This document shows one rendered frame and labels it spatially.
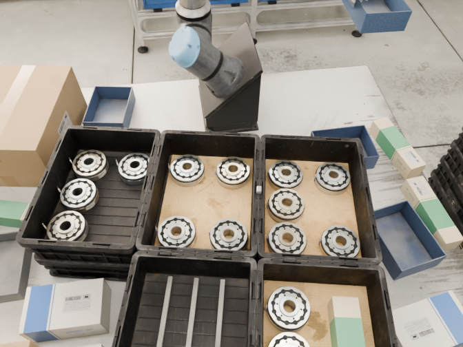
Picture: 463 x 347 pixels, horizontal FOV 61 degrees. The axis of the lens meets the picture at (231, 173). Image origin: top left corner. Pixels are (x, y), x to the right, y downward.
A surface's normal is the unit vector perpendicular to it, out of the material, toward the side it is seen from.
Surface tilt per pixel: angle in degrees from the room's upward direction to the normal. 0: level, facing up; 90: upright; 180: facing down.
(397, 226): 0
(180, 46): 45
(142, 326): 0
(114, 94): 90
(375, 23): 90
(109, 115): 0
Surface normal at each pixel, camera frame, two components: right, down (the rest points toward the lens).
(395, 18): 0.13, 0.80
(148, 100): 0.00, -0.59
